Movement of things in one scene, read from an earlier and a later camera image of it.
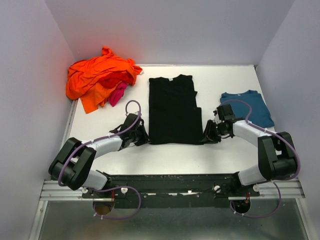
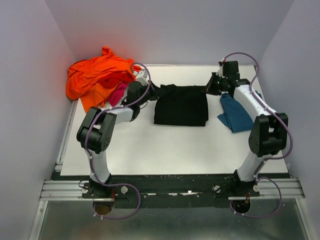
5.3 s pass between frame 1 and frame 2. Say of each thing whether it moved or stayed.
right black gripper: moved
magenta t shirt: stayed
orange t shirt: stayed
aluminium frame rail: stayed
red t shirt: stayed
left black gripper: moved
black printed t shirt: moved
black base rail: stayed
